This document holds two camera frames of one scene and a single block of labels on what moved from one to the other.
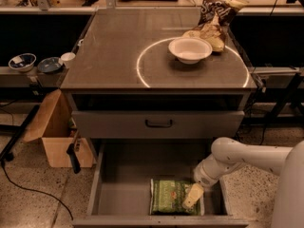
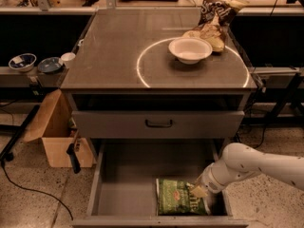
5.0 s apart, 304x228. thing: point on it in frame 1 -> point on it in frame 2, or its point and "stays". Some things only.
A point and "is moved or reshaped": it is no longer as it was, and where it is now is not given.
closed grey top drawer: (159, 123) stays
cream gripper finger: (195, 194) -> (199, 192)
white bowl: (190, 49) stays
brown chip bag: (218, 10) stays
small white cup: (67, 58) stays
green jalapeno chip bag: (167, 197) is moved or reshaped
